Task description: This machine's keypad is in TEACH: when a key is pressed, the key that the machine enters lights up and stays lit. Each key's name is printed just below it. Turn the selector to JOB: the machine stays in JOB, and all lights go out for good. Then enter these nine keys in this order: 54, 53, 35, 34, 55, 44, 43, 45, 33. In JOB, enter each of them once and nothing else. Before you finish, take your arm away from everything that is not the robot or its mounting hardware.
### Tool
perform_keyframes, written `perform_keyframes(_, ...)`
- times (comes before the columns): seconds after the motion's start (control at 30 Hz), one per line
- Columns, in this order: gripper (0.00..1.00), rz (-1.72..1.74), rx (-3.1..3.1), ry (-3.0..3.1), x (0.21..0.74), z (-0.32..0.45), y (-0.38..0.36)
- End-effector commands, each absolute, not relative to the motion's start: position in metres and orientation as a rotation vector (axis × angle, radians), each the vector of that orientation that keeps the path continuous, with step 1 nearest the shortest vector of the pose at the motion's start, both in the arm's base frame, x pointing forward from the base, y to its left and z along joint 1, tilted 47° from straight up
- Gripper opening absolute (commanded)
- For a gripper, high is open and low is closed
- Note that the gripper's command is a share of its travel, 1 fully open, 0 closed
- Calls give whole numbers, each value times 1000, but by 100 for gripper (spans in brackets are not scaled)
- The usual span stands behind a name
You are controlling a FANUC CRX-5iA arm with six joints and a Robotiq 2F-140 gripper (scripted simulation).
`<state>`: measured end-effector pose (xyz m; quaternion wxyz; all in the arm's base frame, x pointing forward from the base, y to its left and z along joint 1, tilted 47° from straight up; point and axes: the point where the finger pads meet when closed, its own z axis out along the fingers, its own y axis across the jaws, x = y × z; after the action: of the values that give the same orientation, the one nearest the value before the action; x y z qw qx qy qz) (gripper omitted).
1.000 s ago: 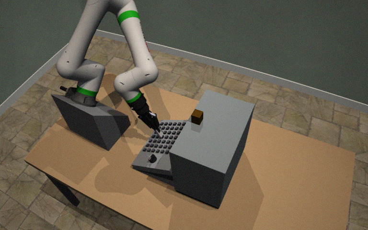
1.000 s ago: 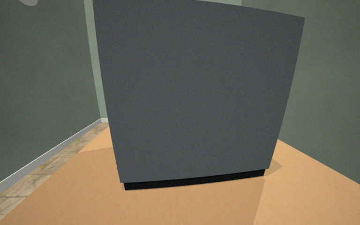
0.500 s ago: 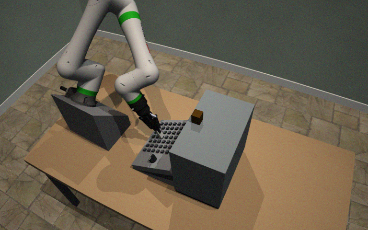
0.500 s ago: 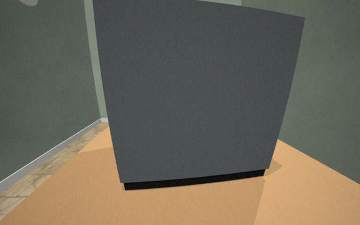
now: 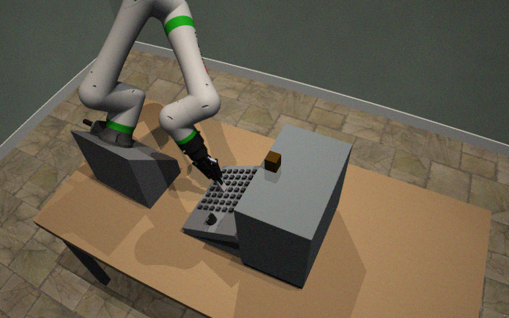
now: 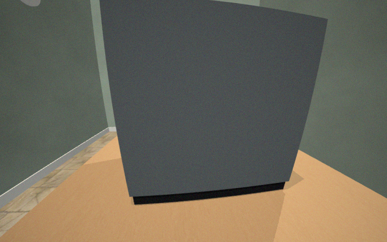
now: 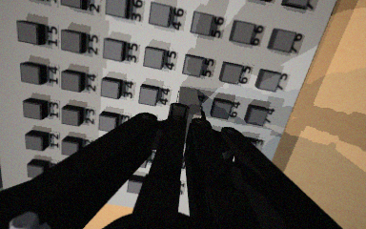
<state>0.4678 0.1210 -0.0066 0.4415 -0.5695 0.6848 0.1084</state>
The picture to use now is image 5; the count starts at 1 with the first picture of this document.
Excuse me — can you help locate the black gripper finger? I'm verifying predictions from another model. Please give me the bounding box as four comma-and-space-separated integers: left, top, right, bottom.
201, 157, 227, 192
192, 161, 223, 192

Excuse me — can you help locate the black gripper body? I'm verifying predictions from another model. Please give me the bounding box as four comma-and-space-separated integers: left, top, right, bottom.
188, 144, 211, 166

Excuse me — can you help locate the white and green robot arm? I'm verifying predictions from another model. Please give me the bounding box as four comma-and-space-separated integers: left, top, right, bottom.
78, 0, 221, 155

